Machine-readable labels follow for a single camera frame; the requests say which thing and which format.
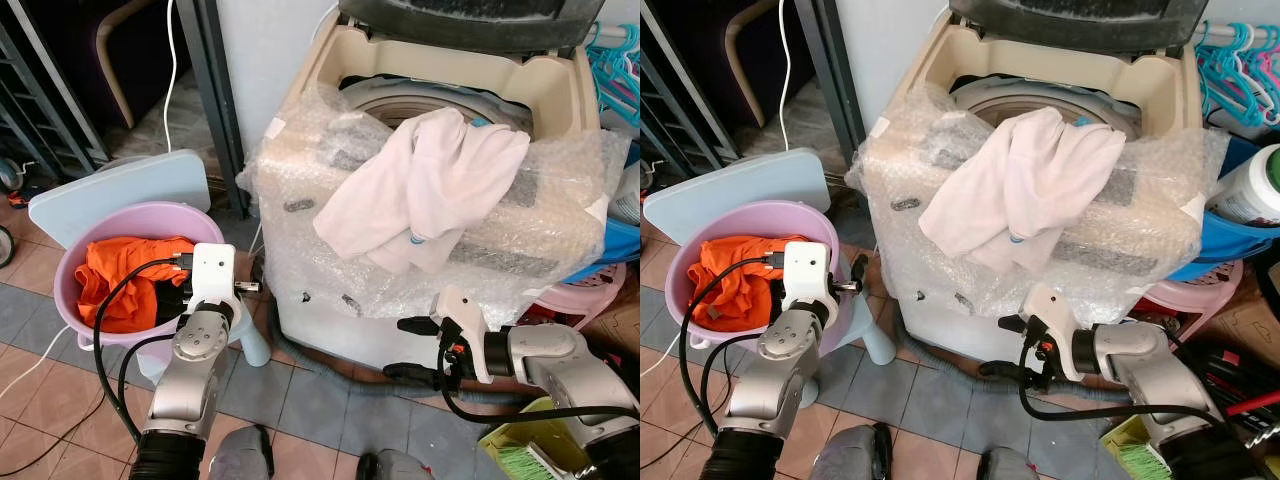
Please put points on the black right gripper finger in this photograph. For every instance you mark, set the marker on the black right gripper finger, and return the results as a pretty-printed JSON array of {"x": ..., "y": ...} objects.
[
  {"x": 1012, "y": 322},
  {"x": 410, "y": 371},
  {"x": 1005, "y": 369},
  {"x": 415, "y": 324}
]

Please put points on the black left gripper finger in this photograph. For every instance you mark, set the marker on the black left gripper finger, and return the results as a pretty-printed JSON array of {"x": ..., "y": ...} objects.
[
  {"x": 860, "y": 272},
  {"x": 258, "y": 275}
]

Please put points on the white garment with blue trim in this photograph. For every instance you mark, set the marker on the white garment with blue trim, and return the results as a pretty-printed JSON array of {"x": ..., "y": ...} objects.
[
  {"x": 1020, "y": 180},
  {"x": 420, "y": 180}
]

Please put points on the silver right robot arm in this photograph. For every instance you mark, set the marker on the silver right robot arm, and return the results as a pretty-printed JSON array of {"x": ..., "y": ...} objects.
[
  {"x": 560, "y": 355},
  {"x": 1140, "y": 355}
]

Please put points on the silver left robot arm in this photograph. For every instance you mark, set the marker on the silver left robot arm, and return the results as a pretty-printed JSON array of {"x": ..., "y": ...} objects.
[
  {"x": 185, "y": 390},
  {"x": 775, "y": 390}
]

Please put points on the cream top-load washing machine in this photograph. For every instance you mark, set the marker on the cream top-load washing machine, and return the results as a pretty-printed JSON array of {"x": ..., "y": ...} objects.
[
  {"x": 950, "y": 325},
  {"x": 330, "y": 335}
]

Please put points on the pink plastic clothes hanger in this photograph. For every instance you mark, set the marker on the pink plastic clothes hanger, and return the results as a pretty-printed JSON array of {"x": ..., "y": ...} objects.
[
  {"x": 1250, "y": 90},
  {"x": 628, "y": 88}
]

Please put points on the teal plastic clothes hanger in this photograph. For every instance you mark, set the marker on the teal plastic clothes hanger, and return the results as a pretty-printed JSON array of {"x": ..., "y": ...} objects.
[
  {"x": 610, "y": 70},
  {"x": 1225, "y": 75}
]

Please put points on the clear bubble wrap sheet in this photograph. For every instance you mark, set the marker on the clear bubble wrap sheet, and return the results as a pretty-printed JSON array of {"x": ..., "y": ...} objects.
[
  {"x": 900, "y": 230},
  {"x": 290, "y": 230}
]

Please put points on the grey robot right leg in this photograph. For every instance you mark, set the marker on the grey robot right leg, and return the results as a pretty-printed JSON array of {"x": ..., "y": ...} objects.
[
  {"x": 400, "y": 468},
  {"x": 1010, "y": 468}
]

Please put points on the grey robot leg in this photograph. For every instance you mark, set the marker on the grey robot leg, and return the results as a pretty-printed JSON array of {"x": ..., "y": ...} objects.
[
  {"x": 400, "y": 468},
  {"x": 1010, "y": 468},
  {"x": 850, "y": 458},
  {"x": 240, "y": 460}
]

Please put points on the yellow-green plastic dustpan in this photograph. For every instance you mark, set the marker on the yellow-green plastic dustpan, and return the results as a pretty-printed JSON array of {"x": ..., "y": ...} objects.
[
  {"x": 520, "y": 425},
  {"x": 1125, "y": 432}
]

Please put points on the orange garment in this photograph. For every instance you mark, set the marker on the orange garment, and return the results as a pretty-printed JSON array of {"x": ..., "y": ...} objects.
[
  {"x": 115, "y": 280},
  {"x": 725, "y": 285}
]

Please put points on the lilac plastic basin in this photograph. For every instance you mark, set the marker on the lilac plastic basin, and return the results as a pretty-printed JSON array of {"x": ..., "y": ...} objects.
[
  {"x": 740, "y": 215},
  {"x": 130, "y": 218}
]

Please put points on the green bristle brush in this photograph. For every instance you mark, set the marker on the green bristle brush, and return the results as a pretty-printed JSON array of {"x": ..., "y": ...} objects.
[
  {"x": 520, "y": 465},
  {"x": 1140, "y": 465}
]

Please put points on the pink plastic laundry basket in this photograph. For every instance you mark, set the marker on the pink plastic laundry basket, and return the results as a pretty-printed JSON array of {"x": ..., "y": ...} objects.
[
  {"x": 1200, "y": 290},
  {"x": 580, "y": 295}
]

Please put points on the light blue plastic stool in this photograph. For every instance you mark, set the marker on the light blue plastic stool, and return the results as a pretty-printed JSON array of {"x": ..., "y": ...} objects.
[
  {"x": 110, "y": 190},
  {"x": 730, "y": 185}
]

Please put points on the black tool case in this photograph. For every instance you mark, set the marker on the black tool case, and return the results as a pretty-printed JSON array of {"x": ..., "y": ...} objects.
[
  {"x": 620, "y": 352},
  {"x": 1240, "y": 375}
]

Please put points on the grey robot left leg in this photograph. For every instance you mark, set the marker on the grey robot left leg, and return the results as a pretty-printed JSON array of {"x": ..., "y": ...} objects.
[
  {"x": 850, "y": 458},
  {"x": 240, "y": 460}
]

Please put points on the blue plastic basin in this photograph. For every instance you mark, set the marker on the blue plastic basin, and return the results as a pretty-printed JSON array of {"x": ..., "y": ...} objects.
[
  {"x": 620, "y": 250},
  {"x": 1230, "y": 250}
]

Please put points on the small wheeled toy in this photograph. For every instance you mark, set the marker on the small wheeled toy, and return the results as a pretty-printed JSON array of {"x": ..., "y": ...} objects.
[
  {"x": 18, "y": 195},
  {"x": 649, "y": 175}
]

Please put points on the steel washer drum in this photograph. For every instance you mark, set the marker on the steel washer drum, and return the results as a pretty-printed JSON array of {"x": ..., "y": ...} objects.
[
  {"x": 1010, "y": 100},
  {"x": 400, "y": 100}
]

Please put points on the white bottle with green cap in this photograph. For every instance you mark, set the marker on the white bottle with green cap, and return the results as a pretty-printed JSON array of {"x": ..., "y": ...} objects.
[
  {"x": 1250, "y": 195},
  {"x": 628, "y": 200}
]

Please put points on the twisted grey metal rod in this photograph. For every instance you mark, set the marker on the twisted grey metal rod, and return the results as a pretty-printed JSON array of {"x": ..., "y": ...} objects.
[{"x": 1262, "y": 432}]

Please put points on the black wheel with white hub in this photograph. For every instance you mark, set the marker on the black wheel with white hub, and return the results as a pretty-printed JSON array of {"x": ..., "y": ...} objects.
[{"x": 4, "y": 247}]

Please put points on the dark grey metal rack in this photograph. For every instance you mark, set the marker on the dark grey metal rack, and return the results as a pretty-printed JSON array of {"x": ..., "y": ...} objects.
[
  {"x": 40, "y": 75},
  {"x": 672, "y": 85}
]

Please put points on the dark grey washer lid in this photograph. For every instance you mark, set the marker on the dark grey washer lid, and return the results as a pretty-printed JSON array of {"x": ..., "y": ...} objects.
[
  {"x": 1080, "y": 20},
  {"x": 470, "y": 20}
]

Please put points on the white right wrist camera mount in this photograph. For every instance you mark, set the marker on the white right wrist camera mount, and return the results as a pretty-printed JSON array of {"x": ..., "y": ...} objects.
[
  {"x": 1058, "y": 328},
  {"x": 470, "y": 335}
]

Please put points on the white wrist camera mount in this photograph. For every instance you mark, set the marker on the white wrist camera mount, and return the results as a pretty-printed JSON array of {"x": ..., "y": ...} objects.
[
  {"x": 1058, "y": 328},
  {"x": 470, "y": 335},
  {"x": 213, "y": 275},
  {"x": 808, "y": 272}
]

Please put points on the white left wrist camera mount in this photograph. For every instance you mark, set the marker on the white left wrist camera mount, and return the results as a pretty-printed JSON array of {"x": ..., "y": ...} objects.
[
  {"x": 213, "y": 275},
  {"x": 808, "y": 272}
]

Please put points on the dark metal post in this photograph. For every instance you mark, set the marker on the dark metal post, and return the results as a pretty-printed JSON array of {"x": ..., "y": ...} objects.
[
  {"x": 210, "y": 90},
  {"x": 836, "y": 90}
]

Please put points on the dark armchair with wooden frame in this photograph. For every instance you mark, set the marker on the dark armchair with wooden frame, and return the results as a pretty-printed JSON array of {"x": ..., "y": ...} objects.
[
  {"x": 140, "y": 60},
  {"x": 690, "y": 50}
]

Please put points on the white hanger rail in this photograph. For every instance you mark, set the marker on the white hanger rail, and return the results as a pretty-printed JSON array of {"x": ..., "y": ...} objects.
[
  {"x": 615, "y": 31},
  {"x": 1235, "y": 31}
]

